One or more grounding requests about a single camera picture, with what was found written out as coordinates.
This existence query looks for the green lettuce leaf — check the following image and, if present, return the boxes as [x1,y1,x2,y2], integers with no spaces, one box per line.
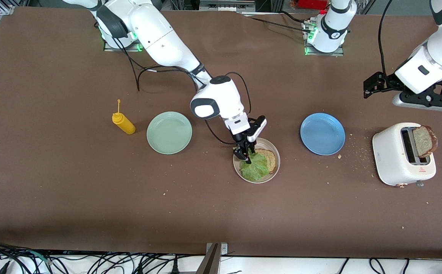
[239,150,270,182]

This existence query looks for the brown bread slice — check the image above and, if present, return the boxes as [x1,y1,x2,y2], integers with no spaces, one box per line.
[253,148,277,175]
[412,125,438,159]

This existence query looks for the yellow squeeze bottle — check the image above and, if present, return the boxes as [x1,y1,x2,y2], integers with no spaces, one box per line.
[112,99,136,135]

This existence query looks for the beige plate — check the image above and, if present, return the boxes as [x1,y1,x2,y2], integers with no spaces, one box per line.
[233,137,281,184]

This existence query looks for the blue plate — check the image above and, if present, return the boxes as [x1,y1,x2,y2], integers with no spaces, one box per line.
[300,113,346,156]

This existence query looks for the pale green plate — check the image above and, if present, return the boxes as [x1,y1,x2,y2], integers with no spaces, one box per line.
[146,111,193,155]

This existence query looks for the white toaster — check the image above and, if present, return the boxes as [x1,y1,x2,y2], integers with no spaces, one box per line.
[372,122,437,188]

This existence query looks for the red box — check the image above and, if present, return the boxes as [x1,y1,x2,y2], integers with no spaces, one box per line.
[296,0,329,10]

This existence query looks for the grey metal equipment box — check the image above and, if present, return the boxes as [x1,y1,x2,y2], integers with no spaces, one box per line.
[199,0,256,13]

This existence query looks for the metal table edge bracket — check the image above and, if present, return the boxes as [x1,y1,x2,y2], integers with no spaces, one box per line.
[196,242,228,274]

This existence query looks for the black table cable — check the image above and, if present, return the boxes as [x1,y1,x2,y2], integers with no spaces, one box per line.
[244,11,313,34]

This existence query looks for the tangled black floor cables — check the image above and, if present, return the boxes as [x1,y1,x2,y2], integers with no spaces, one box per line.
[0,239,191,274]

